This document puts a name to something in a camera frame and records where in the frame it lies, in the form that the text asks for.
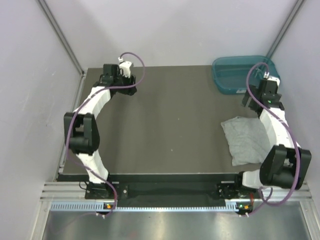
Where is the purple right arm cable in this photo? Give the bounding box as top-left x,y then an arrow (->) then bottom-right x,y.
246,62 -> 302,218

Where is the teal plastic bin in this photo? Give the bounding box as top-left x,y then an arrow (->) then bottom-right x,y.
211,55 -> 280,95

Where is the left aluminium frame post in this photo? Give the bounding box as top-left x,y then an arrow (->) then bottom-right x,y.
35,0 -> 85,76

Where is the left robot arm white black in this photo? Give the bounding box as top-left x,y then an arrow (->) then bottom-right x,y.
63,60 -> 137,199

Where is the aluminium frame post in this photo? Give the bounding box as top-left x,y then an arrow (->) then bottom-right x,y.
35,0 -> 85,76
266,0 -> 306,59

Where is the right aluminium frame post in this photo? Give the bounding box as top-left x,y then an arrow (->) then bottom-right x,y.
266,0 -> 306,59

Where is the slotted grey cable duct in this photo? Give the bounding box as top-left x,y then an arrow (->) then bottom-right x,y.
49,201 -> 253,212

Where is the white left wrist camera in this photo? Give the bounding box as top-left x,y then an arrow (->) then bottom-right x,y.
118,57 -> 134,78

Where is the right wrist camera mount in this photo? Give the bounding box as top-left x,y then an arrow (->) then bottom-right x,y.
258,71 -> 280,95

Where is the aluminium front rail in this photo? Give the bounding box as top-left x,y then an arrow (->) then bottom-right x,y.
40,182 -> 312,201

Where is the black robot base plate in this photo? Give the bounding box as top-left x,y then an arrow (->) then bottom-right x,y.
85,173 -> 259,208

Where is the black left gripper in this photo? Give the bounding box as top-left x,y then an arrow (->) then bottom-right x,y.
113,71 -> 136,96

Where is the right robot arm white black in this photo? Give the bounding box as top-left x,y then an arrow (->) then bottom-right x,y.
233,80 -> 312,200

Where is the grey adidas t-shirt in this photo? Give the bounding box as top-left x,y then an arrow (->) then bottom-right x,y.
220,116 -> 271,167

